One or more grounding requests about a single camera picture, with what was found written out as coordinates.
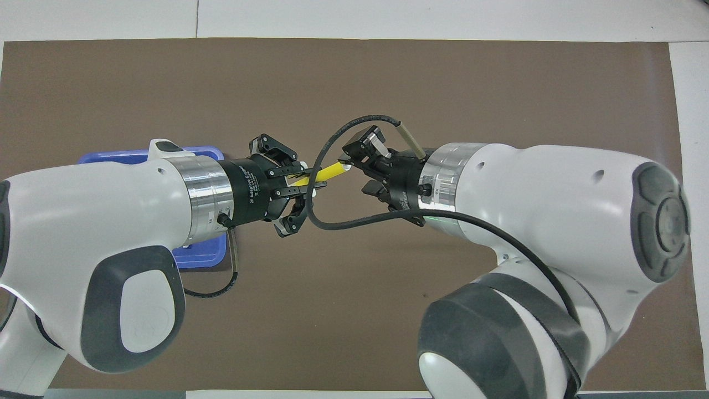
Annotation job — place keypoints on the yellow pen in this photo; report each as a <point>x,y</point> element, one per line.
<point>327,172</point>

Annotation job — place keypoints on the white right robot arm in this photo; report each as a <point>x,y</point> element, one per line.
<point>554,210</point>

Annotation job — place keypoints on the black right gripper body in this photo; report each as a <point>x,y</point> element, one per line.
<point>401,177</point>

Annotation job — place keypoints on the blue plastic tray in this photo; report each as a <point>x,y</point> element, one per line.
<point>199,255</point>

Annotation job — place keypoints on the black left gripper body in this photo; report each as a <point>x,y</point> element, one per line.
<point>252,191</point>

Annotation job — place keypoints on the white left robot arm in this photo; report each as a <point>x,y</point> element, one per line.
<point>83,221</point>

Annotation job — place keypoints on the brown table mat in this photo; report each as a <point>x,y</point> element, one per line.
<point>354,83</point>

